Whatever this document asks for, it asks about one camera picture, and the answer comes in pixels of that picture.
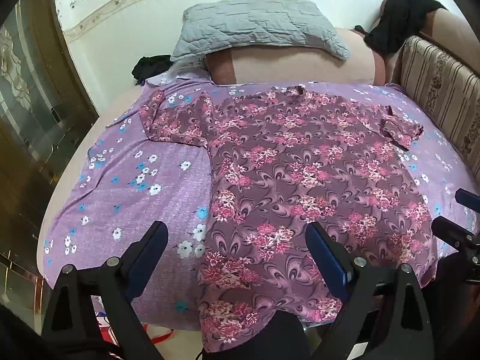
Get white flowered cloth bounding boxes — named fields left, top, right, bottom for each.
left=144, top=60, right=211, bottom=85

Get person's dark trousers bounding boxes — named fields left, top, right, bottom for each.
left=259, top=310, right=312, bottom=360

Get red white printed cloth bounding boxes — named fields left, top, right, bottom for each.
left=93, top=295, right=177, bottom=346

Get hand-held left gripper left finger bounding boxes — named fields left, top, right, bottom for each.
left=41, top=220, right=169, bottom=360

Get beige bolster cushion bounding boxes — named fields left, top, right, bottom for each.
left=208, top=26, right=387, bottom=85

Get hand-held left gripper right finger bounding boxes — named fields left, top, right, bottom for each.
left=304, top=221, right=436, bottom=360

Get large black garment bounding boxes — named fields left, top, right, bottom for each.
left=364, top=0, right=447, bottom=55

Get small black cloth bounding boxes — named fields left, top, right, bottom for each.
left=131, top=55, right=173, bottom=85

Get purple flowered bedsheet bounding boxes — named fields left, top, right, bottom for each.
left=42, top=80, right=480, bottom=319

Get striped beige sofa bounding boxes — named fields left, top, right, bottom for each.
left=390, top=7, right=480, bottom=166

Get mauve floral shirt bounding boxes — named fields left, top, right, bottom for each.
left=139, top=85, right=437, bottom=346

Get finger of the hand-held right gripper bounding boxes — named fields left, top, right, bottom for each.
left=430, top=215, right=480, bottom=284
left=455, top=189, right=480, bottom=215

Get grey quilted pillow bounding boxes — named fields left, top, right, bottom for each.
left=170, top=0, right=351, bottom=64

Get wooden framed glass door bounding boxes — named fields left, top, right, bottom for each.
left=0, top=0, right=100, bottom=308

